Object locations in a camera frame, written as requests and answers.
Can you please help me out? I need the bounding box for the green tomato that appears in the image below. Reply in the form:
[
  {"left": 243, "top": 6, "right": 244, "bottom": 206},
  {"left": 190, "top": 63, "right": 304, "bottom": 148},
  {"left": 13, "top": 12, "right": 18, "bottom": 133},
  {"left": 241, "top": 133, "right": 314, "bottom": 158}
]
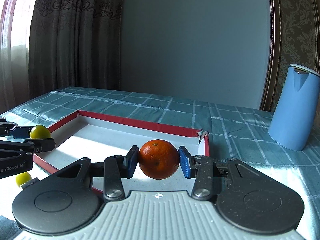
[
  {"left": 15, "top": 172, "right": 32, "bottom": 187},
  {"left": 30, "top": 125, "right": 52, "bottom": 139}
]

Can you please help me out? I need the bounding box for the orange tangerine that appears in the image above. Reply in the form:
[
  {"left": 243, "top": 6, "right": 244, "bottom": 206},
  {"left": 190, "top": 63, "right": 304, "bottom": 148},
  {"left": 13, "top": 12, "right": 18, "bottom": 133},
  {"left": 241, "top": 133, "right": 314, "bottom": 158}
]
[{"left": 138, "top": 139, "right": 180, "bottom": 180}]

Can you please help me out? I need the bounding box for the purple sugarcane piece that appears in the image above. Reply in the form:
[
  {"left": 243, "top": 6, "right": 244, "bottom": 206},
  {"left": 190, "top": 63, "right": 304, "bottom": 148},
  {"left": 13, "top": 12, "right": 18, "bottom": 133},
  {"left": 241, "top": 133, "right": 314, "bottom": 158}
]
[{"left": 21, "top": 177, "right": 40, "bottom": 190}]

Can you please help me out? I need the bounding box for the red cardboard box tray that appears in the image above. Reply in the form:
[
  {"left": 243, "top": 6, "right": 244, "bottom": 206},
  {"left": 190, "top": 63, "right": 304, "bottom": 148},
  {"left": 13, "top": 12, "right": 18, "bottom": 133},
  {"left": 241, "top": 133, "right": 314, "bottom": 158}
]
[{"left": 32, "top": 109, "right": 211, "bottom": 194}]

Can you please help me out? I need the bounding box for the teal plaid tablecloth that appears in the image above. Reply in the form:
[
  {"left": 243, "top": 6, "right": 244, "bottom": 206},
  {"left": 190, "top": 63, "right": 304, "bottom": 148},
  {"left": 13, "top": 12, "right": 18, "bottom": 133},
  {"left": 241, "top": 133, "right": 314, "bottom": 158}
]
[{"left": 1, "top": 87, "right": 319, "bottom": 239}]

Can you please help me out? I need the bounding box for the blue kettle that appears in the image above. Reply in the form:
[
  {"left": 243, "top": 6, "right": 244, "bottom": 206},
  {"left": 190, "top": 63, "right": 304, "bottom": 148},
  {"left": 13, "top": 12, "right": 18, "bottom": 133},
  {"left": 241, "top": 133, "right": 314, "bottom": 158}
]
[{"left": 268, "top": 64, "right": 319, "bottom": 151}]

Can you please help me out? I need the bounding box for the brown patterned curtain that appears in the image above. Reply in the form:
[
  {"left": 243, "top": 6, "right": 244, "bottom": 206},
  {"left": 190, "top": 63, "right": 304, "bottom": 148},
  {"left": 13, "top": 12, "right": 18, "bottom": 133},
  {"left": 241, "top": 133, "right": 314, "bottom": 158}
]
[{"left": 0, "top": 0, "right": 126, "bottom": 111}]

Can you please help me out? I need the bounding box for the wooden headboard frame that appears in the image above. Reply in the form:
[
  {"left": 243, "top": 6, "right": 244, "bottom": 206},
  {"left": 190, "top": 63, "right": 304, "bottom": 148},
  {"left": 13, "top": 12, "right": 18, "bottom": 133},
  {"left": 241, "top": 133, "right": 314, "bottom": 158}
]
[{"left": 260, "top": 0, "right": 319, "bottom": 112}]

